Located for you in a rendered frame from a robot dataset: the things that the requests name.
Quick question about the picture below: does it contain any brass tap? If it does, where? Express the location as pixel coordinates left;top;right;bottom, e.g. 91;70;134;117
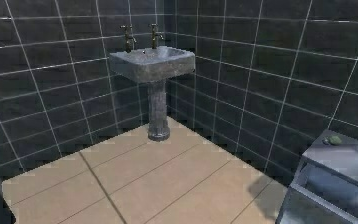
148;22;165;50
120;24;137;54

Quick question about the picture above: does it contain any small green lump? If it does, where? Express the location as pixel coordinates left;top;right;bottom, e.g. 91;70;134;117
328;135;344;146

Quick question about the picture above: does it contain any grey metal shelf unit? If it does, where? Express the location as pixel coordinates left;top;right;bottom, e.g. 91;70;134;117
275;128;358;224

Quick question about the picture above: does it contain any grey stone pedestal sink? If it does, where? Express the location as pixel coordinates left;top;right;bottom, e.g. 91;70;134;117
108;45;197;142

